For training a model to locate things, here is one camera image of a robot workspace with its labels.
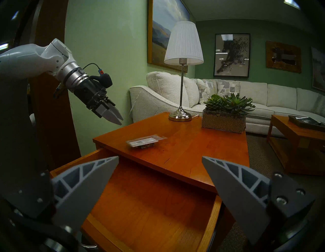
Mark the cream sectional sofa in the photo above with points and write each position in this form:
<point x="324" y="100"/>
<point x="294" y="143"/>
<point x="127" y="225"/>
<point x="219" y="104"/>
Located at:
<point x="279" y="96"/>

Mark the clear blister pack white card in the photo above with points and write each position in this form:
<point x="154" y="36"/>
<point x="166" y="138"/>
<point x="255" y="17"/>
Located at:
<point x="144" y="141"/>

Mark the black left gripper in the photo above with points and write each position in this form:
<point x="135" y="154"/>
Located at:
<point x="91" y="95"/>

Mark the black framed horse artwork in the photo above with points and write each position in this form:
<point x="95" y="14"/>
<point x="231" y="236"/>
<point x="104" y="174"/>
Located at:
<point x="232" y="56"/>

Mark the green striped throw pillow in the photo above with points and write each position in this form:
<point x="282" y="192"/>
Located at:
<point x="320" y="105"/>

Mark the orange wooden end table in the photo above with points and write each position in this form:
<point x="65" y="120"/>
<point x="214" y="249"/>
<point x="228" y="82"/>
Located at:
<point x="190" y="147"/>

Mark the brown wooden door panel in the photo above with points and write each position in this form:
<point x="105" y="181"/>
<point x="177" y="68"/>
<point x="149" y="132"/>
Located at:
<point x="53" y="132"/>

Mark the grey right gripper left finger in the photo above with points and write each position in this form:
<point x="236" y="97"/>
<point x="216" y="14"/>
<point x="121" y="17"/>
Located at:
<point x="81" y="188"/>

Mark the tree landscape painting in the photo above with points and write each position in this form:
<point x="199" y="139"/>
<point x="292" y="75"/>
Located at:
<point x="318" y="68"/>

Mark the grey patchwork throw pillow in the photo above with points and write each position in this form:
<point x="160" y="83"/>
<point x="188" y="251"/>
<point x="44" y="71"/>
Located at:
<point x="207" y="90"/>
<point x="228" y="87"/>

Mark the succulent planter box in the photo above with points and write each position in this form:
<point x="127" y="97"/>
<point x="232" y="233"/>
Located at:
<point x="223" y="122"/>

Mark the wooden coffee table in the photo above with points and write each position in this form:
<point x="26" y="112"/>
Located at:
<point x="292" y="142"/>

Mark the ceiling light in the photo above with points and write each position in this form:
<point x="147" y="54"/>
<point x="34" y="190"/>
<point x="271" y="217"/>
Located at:
<point x="292" y="3"/>

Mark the table lamp white pleated shade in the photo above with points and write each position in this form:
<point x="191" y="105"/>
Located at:
<point x="184" y="43"/>

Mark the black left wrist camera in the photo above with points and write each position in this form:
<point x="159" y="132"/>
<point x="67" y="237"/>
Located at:
<point x="104" y="80"/>

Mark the dark wooden tray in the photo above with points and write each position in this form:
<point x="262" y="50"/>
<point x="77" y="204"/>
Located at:
<point x="299" y="124"/>

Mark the dark cover book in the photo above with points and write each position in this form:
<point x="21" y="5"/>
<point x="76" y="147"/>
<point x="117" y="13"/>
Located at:
<point x="307" y="120"/>

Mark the rustic wood framed mirror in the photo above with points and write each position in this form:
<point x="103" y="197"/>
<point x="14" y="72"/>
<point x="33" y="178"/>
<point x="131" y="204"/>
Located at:
<point x="269" y="58"/>

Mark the mountain landscape painting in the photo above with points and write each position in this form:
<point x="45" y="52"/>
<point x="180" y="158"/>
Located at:
<point x="162" y="30"/>

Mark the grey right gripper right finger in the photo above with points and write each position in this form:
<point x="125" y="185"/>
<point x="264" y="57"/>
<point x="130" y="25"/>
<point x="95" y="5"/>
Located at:
<point x="241" y="198"/>

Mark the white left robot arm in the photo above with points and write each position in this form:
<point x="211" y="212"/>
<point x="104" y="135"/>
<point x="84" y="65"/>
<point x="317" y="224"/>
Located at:
<point x="25" y="61"/>

